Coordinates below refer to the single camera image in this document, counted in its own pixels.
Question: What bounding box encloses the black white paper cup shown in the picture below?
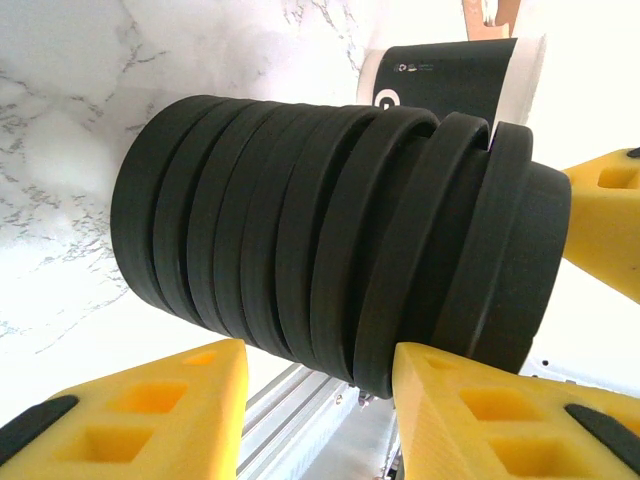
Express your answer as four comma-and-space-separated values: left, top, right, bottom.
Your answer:
355, 37, 547, 142

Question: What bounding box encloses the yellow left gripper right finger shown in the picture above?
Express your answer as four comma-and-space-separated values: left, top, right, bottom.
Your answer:
392, 342, 640, 480

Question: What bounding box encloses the stack of black lids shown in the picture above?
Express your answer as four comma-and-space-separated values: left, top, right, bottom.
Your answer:
108, 93, 494, 401

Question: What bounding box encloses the wide aluminium base rail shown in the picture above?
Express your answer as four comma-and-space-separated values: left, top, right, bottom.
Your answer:
234, 362, 401, 480

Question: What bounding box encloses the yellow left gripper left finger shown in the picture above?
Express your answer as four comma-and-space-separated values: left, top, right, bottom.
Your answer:
0, 338, 251, 480

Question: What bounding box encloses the black plastic cup lid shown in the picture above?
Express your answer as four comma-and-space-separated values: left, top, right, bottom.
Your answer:
432, 122, 572, 377

